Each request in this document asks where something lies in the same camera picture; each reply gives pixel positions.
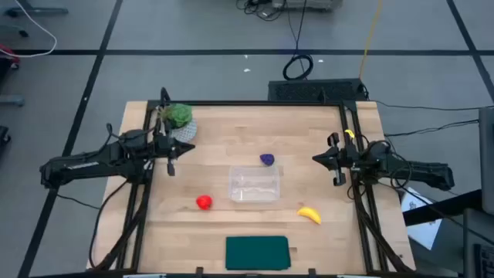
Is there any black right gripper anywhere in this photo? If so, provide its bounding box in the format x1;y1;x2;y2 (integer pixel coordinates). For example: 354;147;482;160
312;132;364;187

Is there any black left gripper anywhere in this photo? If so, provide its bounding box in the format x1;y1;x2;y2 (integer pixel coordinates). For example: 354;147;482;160
153;133;196;178

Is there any yellow toy banana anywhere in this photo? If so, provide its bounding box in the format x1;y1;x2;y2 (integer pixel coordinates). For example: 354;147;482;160
296;206;323;225

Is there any red toy fruit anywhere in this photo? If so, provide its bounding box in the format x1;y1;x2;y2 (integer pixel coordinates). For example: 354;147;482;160
195;195;214;212

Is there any clear plastic tupperware container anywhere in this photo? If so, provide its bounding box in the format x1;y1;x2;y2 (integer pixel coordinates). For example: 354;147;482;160
228;164;281;204

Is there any succulent in triangle-patterned pot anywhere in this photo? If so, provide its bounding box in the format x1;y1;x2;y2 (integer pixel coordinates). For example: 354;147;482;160
157;103;198;143

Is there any black perforated computer case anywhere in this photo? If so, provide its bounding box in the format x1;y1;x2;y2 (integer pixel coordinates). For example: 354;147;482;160
267;78;368;103

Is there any dark green cloth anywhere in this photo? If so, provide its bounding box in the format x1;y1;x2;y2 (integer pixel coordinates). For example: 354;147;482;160
225;236;292;271

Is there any white paper sheet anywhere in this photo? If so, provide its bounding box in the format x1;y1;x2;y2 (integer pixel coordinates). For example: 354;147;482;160
401;187;443;250

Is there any black desk beam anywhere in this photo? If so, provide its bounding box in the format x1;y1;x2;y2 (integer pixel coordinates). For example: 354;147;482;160
403;188;483;227

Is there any grey device box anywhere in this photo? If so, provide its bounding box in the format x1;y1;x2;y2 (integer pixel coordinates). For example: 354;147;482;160
272;0;343;11

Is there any grey cabinet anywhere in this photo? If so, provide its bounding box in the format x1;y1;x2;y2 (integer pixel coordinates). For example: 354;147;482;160
478;107;494;215

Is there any grey desk with keyboard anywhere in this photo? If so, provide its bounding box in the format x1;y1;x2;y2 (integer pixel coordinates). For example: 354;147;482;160
462;208;494;278

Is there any grey table foot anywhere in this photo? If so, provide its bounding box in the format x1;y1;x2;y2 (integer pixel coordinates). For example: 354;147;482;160
5;0;69;17
0;94;26;108

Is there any red object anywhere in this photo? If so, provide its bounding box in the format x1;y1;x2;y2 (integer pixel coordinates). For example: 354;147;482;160
0;43;21;65

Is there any black metal table frame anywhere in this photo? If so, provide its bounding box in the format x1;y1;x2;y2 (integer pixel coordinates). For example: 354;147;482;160
87;99;416;278

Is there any black hanging coiled cable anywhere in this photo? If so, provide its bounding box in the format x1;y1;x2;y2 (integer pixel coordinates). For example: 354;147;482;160
282;0;314;81

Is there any black floor cable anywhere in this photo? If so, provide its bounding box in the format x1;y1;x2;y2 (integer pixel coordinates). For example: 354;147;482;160
384;119;479;138
372;99;494;112

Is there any yellow hanging cable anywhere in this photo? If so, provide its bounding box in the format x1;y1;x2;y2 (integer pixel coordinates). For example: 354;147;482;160
358;0;384;80

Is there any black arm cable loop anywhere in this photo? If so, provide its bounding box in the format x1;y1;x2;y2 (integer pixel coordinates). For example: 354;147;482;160
88;179;130;270

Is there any black cable tangle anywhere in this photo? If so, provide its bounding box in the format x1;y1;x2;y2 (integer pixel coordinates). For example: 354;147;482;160
235;0;279;22

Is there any white floor cable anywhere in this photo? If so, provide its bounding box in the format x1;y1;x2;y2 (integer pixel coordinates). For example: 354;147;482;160
0;0;58;59

